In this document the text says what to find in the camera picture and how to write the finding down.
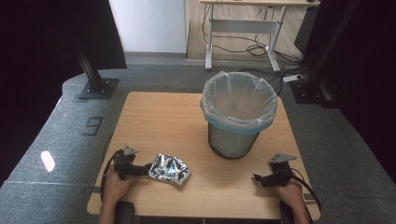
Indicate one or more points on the person's right hand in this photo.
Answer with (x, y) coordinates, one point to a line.
(290, 194)

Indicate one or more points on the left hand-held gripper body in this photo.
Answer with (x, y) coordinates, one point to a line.
(124, 164)

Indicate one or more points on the black chair armrest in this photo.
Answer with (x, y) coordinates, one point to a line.
(124, 213)
(286, 213)

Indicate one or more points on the black metal stand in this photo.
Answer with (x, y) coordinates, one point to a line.
(314, 81)
(95, 81)

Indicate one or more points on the white panel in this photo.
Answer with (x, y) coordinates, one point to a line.
(149, 25)

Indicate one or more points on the black mesh trash bin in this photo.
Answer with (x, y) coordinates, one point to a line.
(232, 141)

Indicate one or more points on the silver foil packet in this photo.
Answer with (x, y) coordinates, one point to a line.
(169, 169)

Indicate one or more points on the white power strip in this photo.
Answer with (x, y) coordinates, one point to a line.
(292, 78)

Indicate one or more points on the dark computer tower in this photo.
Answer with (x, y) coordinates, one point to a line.
(305, 31)

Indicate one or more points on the white frame desk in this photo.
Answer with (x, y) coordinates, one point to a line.
(244, 26)

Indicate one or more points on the person's left hand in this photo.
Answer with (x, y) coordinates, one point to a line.
(115, 186)

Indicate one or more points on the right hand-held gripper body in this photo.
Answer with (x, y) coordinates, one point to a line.
(280, 174)

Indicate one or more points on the translucent plastic bin liner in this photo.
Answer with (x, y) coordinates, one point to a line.
(239, 101)

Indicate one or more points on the black curtain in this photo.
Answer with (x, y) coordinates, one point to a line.
(46, 46)
(367, 77)

